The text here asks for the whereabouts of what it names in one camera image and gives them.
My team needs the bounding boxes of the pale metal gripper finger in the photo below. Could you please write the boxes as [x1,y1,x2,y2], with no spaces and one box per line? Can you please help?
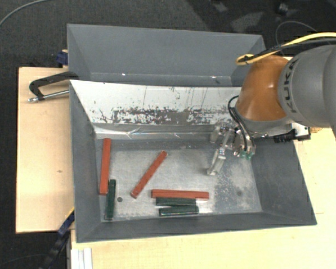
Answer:
[209,125,229,145]
[206,146,227,177]

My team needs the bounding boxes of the red-brown flat block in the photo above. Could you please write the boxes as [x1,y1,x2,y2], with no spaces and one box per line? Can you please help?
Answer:
[99,138,113,196]
[130,150,169,200]
[151,189,210,201]

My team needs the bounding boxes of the grey metal bin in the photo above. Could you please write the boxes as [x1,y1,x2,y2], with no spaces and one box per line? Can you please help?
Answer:
[66,23,318,243]

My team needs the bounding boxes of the pale wood flat board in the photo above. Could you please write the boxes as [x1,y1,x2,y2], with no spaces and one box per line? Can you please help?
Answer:
[15,67,75,234]

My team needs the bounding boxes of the black cylinder on white bracket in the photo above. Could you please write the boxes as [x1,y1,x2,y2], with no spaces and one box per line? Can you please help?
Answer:
[273,122,311,144]

